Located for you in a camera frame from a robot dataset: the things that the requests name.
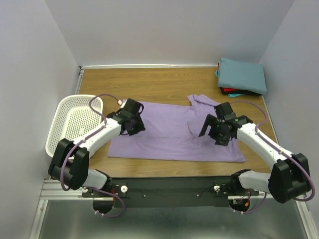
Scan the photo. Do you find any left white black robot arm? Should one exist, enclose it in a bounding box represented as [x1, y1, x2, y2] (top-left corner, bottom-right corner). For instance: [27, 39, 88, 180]
[48, 99, 146, 197]

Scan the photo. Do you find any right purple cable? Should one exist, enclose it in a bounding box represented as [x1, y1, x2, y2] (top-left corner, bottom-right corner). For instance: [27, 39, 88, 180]
[229, 100, 313, 202]

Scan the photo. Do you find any folded red t shirt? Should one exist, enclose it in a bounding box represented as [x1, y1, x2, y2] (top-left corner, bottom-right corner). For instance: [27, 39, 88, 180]
[220, 88, 241, 94]

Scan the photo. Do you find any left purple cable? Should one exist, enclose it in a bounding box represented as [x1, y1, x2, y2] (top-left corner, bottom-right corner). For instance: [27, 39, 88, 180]
[61, 93, 122, 192]

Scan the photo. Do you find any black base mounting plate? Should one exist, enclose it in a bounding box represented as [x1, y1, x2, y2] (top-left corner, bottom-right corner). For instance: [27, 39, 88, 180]
[82, 176, 260, 209]

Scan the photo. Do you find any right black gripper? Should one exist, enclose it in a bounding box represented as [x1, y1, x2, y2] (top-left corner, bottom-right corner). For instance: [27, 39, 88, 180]
[199, 114, 230, 146]

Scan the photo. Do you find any white perforated plastic basket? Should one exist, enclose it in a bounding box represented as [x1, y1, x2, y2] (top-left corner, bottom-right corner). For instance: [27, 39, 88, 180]
[45, 95, 103, 157]

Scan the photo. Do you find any aluminium extrusion rail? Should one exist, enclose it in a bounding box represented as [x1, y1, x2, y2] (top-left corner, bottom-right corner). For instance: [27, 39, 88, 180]
[39, 179, 308, 200]

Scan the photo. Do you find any folded teal t shirt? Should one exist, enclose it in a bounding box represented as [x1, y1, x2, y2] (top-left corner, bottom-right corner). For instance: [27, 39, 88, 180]
[218, 58, 267, 95]

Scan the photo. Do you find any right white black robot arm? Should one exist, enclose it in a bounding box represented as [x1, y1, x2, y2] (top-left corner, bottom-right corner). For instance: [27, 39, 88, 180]
[199, 102, 316, 204]

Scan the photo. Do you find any folded turquoise t shirt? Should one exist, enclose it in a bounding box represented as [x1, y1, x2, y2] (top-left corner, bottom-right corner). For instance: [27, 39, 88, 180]
[215, 70, 243, 98]

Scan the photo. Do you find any purple cable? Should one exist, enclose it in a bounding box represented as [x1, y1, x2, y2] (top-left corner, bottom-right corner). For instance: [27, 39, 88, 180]
[229, 100, 313, 202]
[61, 93, 122, 192]

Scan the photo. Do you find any purple t shirt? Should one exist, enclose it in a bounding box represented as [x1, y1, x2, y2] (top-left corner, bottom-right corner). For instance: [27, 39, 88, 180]
[108, 94, 246, 163]

